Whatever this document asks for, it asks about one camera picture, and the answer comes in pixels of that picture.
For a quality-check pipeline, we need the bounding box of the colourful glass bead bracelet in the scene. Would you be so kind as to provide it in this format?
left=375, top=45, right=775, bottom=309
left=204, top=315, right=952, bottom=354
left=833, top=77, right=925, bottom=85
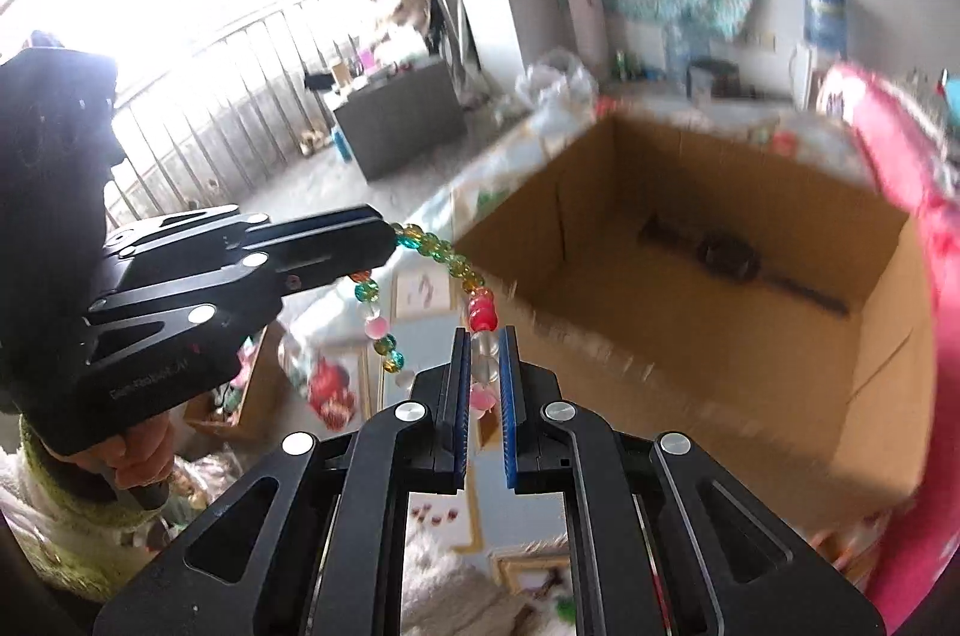
left=350, top=220, right=503, bottom=422

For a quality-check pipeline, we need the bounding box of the purple kids smartwatch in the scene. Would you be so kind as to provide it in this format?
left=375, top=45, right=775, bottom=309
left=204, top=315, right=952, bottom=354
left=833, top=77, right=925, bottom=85
left=638, top=214, right=850, bottom=317

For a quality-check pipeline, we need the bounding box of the green knit sleeve forearm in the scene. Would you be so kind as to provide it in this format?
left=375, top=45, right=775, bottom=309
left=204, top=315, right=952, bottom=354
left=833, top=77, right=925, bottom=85
left=2, top=423, right=161, bottom=604

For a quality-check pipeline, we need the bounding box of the person's left hand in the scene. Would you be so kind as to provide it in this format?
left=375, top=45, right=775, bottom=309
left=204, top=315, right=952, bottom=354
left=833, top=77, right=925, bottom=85
left=50, top=412, right=176, bottom=490

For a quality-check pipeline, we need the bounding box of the white fluffy towel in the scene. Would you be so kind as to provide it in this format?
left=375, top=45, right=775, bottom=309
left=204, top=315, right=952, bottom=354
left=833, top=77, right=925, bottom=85
left=400, top=526, right=526, bottom=636

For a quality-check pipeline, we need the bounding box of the small cardboard box on floor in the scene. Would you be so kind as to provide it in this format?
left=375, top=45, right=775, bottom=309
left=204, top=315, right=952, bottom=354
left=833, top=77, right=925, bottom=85
left=182, top=319, right=292, bottom=446

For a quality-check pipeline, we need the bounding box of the dark grey storage box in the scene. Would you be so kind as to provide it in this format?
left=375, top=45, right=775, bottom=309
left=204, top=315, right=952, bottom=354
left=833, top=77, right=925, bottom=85
left=334, top=58, right=467, bottom=181

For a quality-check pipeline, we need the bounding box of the brown cardboard box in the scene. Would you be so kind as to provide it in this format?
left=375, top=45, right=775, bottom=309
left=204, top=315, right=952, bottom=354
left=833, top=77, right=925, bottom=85
left=455, top=116, right=931, bottom=532

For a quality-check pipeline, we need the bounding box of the white paper roll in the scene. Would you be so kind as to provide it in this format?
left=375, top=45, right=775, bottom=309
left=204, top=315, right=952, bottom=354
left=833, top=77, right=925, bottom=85
left=567, top=0, right=610, bottom=82

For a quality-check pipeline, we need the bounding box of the pink red floral blanket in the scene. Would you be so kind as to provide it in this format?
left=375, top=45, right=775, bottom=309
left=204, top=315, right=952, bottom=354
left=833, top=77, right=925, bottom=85
left=818, top=62, right=958, bottom=634

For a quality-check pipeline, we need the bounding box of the blue water jug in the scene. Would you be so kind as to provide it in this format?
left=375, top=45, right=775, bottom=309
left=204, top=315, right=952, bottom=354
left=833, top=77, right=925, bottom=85
left=804, top=0, right=848, bottom=56

